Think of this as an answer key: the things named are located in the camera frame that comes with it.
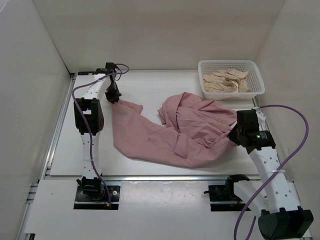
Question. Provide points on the front aluminium rail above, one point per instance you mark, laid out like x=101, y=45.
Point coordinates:
x=166, y=178

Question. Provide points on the pink trousers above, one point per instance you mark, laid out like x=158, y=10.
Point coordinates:
x=192, y=133

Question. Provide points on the white plastic basket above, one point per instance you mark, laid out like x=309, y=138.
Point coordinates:
x=254, y=79

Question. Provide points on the beige trousers in basket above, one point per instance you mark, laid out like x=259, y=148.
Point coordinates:
x=226, y=81

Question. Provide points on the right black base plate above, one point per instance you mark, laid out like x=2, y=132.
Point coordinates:
x=222, y=201

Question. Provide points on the left aluminium rail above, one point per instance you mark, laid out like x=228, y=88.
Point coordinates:
x=46, y=161

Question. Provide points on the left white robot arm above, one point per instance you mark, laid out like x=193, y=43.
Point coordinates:
x=89, y=121

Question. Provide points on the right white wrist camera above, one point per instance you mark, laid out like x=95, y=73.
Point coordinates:
x=260, y=115

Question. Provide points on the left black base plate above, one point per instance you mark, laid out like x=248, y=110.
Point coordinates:
x=91, y=194

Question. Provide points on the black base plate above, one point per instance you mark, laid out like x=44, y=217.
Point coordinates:
x=222, y=201
x=91, y=194

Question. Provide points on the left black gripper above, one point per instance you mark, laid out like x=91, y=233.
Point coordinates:
x=115, y=96

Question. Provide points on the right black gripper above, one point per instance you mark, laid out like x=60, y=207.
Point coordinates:
x=231, y=136

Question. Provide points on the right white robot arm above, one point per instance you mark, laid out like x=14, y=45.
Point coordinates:
x=278, y=212

